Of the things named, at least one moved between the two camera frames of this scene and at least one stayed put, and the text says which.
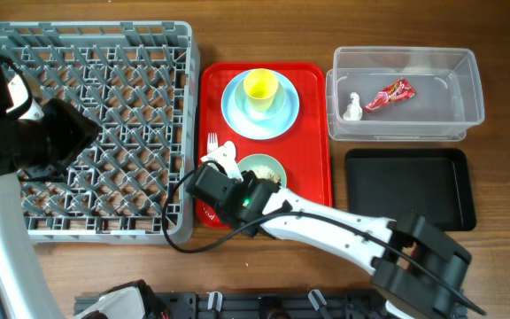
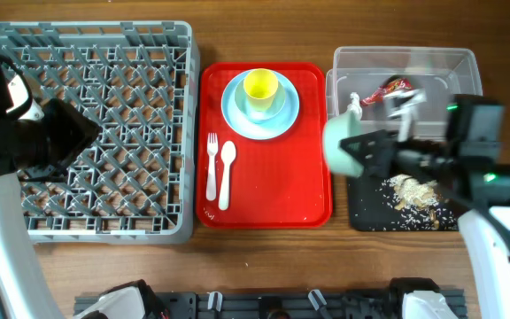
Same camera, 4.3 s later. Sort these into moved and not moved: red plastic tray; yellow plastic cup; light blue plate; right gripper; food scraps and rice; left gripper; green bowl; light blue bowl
Moved: green bowl; food scraps and rice; right gripper
Not moved: red plastic tray; left gripper; light blue bowl; light blue plate; yellow plastic cup
